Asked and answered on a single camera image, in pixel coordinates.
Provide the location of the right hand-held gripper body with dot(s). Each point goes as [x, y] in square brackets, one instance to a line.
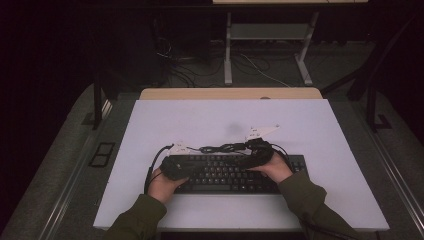
[258, 155]

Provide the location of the black metal stand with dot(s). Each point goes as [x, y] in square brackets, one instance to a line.
[97, 106]
[371, 110]

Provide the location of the grey metal desk frame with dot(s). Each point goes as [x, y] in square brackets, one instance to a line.
[228, 50]

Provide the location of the metal floor rail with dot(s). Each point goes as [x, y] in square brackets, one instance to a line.
[396, 186]
[66, 196]

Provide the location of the person's left hand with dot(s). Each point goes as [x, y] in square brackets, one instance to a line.
[163, 188]

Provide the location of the person's right hand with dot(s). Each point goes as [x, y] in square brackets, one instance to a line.
[276, 170]

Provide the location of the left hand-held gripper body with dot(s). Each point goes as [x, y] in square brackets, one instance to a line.
[175, 168]

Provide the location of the white board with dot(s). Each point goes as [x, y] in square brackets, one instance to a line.
[233, 113]

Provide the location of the black computer keyboard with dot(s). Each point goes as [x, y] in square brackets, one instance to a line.
[216, 175]

